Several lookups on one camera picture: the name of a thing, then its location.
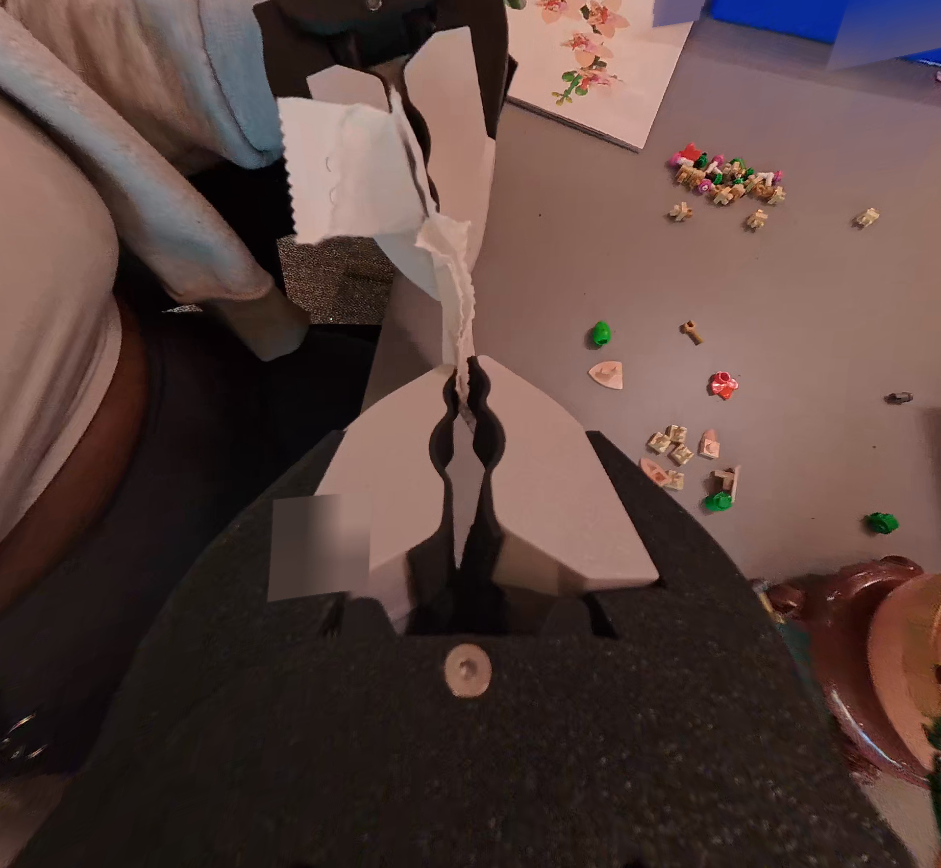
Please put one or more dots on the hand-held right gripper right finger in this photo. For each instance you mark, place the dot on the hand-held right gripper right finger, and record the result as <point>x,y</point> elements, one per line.
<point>559,500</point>

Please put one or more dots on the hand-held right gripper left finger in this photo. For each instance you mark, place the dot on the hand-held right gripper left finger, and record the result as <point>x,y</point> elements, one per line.
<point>389,456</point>

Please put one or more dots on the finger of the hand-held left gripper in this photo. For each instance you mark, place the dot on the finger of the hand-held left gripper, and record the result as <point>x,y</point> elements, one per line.
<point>452,96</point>
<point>345,83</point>

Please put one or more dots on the white paper bag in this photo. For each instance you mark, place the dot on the white paper bag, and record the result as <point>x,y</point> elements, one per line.
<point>345,170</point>

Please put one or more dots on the green round brick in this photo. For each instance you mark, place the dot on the green round brick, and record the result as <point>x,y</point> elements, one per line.
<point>601,333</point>

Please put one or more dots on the person's left forearm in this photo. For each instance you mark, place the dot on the person's left forearm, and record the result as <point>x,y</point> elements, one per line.
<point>220,60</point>

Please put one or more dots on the grey desk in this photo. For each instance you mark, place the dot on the grey desk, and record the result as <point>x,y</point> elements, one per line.
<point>588,258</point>

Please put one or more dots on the cluster of tan pink pieces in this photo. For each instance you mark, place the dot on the cluster of tan pink pieces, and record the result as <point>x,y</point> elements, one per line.
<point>676,453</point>

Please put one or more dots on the person's dark trousers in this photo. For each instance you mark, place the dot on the person's dark trousers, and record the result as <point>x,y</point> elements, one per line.
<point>220,405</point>

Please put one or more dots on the orchid picture instruction booklet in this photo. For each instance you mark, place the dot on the orchid picture instruction booklet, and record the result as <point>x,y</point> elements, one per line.
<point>632,74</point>

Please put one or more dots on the red flower brick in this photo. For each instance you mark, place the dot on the red flower brick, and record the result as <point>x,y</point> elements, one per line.
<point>724,384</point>

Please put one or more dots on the tan bar brick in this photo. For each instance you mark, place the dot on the tan bar brick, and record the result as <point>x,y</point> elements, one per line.
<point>692,331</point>

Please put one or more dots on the tan clip brick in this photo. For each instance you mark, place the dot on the tan clip brick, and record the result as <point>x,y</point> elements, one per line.
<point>681,211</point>
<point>756,220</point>
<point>867,217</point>

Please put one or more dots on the pile of mixed small bricks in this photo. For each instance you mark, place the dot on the pile of mixed small bricks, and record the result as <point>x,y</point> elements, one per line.
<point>728,177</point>

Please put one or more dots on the toy brick orchid pot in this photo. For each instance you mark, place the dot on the toy brick orchid pot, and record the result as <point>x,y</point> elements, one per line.
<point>845,633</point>

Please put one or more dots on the green stud brick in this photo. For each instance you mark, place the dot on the green stud brick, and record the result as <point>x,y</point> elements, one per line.
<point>882,523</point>

